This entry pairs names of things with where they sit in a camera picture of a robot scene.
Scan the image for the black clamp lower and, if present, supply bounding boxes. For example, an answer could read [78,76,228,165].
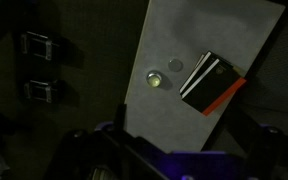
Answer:
[23,80,62,103]

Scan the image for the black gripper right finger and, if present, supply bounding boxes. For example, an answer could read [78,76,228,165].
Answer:
[224,107,288,180]

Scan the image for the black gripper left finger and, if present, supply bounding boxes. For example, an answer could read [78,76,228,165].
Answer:
[43,104,158,180]

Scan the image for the black clamp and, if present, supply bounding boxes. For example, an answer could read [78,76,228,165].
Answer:
[20,31,60,61]
[23,80,62,103]

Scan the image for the black clamp upper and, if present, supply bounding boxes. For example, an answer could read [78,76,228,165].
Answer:
[20,31,60,61]

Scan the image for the silver round bottle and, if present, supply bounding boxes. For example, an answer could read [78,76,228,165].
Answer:
[146,71,162,88]

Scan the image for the black book orange spine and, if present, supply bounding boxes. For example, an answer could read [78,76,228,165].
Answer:
[182,59,246,116]

